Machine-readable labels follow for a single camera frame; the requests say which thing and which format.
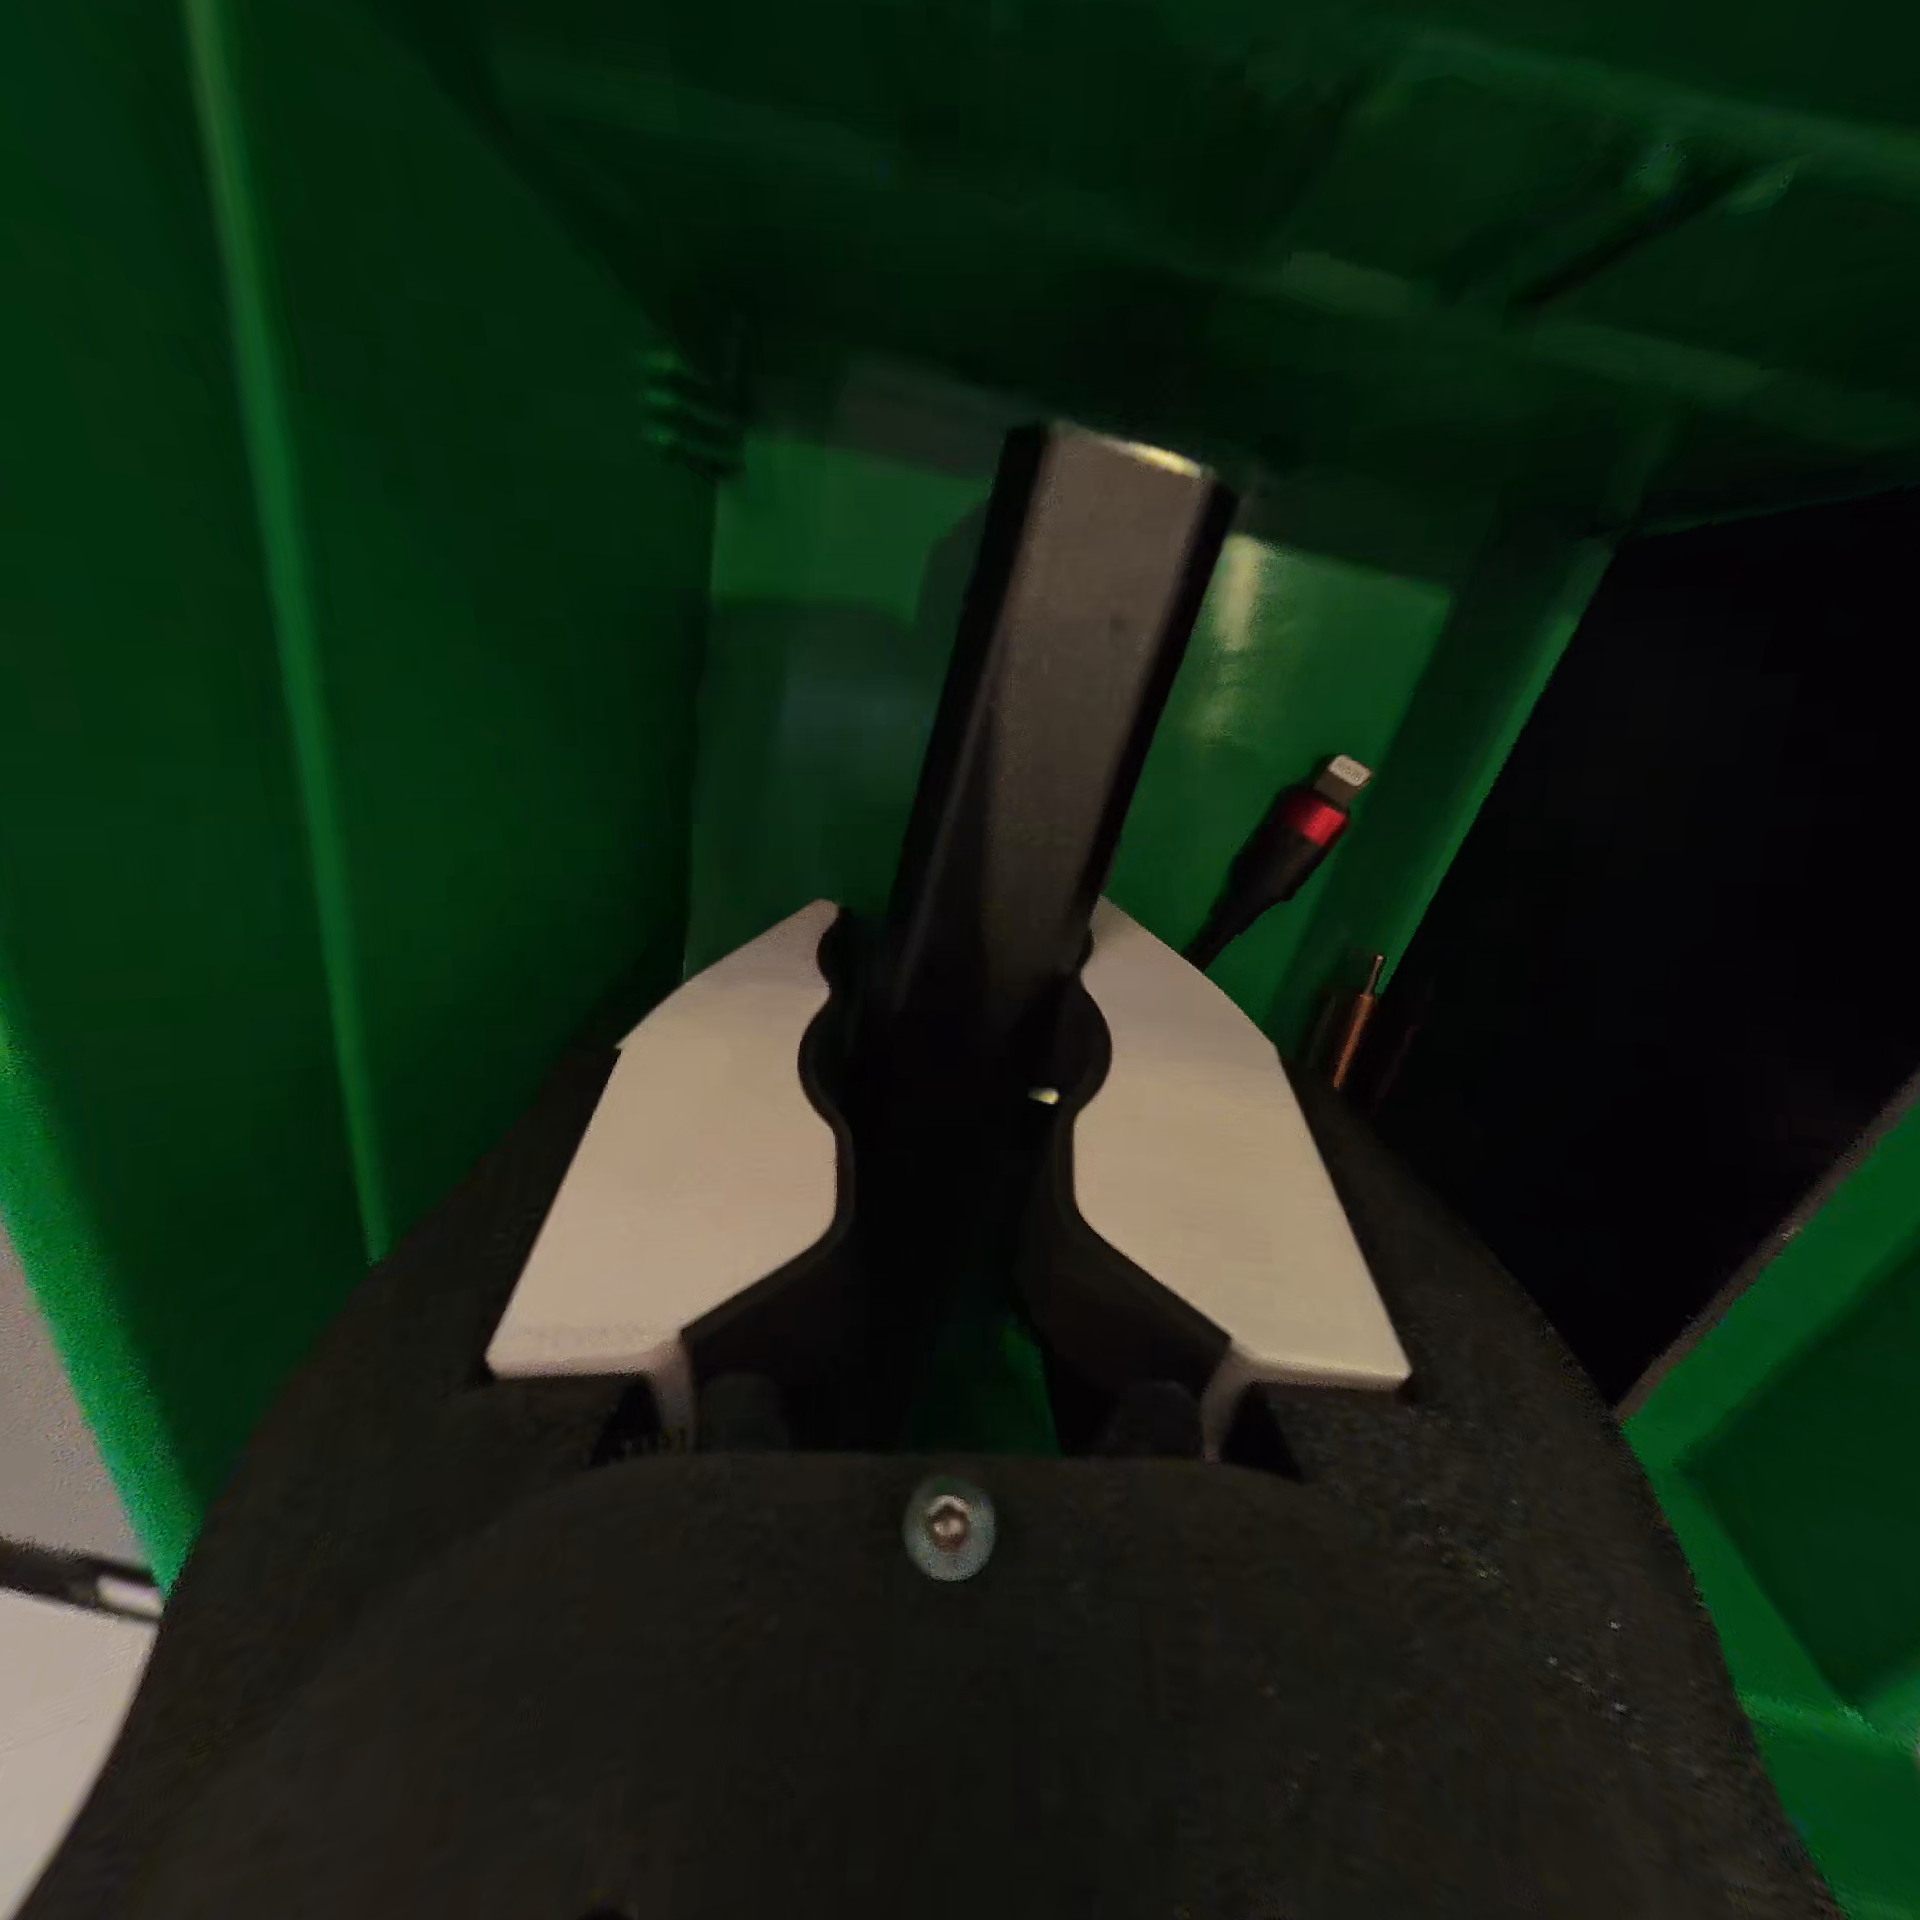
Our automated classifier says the black cable with red plug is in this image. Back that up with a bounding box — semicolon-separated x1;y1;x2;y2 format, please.
1181;753;1375;973

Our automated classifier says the green plastic bin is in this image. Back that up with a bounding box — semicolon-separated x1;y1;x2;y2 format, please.
0;0;1920;1920

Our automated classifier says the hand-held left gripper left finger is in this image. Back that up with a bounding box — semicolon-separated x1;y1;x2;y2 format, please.
484;898;855;1429

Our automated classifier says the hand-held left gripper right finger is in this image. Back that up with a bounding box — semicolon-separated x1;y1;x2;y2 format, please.
1043;896;1415;1434

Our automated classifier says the dark grey usb hub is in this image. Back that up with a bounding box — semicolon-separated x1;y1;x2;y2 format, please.
855;418;1242;1354

